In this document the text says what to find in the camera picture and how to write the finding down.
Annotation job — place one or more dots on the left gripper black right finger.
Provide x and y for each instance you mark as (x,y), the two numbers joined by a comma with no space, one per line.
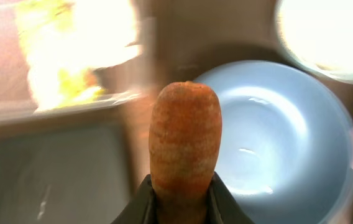
(222,207)

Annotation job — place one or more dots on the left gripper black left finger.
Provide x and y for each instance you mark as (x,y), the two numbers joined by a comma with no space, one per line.
(142,208)

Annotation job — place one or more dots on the dark blue plate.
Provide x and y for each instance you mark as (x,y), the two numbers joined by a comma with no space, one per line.
(287,145)

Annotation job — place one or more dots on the orange carrot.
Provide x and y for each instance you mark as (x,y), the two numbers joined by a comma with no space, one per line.
(184,141)

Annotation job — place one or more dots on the green yellow snack packet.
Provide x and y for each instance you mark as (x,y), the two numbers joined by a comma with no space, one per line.
(65,42)

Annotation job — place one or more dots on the light blue bowl with rice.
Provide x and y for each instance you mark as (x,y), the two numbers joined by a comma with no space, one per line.
(317,35)

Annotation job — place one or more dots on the clear plastic waste bin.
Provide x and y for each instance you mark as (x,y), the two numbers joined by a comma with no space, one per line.
(123,82)

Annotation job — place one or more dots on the dark brown serving tray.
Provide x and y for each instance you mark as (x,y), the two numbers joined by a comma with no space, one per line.
(189,38)

